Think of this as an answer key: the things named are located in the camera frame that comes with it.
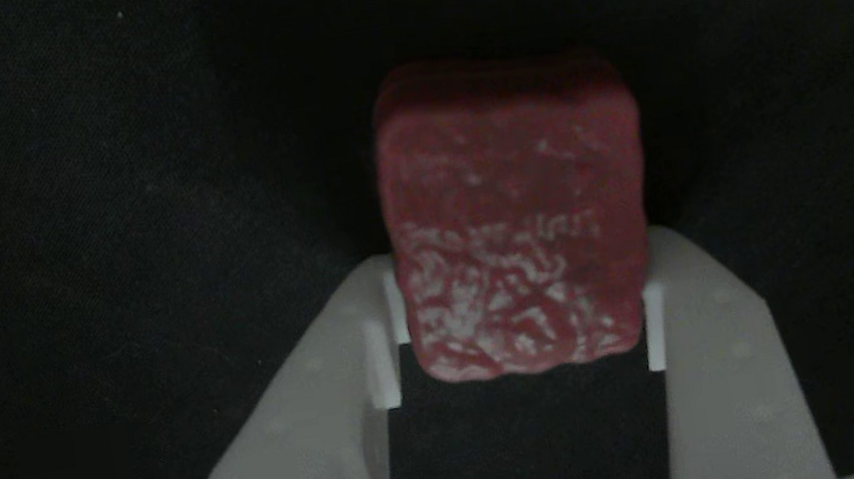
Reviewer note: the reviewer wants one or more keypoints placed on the reddish brown toy block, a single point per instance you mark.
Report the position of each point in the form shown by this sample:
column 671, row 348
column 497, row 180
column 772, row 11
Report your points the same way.
column 518, row 215

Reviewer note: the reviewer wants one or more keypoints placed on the black desk mat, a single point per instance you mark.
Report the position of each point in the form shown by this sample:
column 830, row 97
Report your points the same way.
column 82, row 202

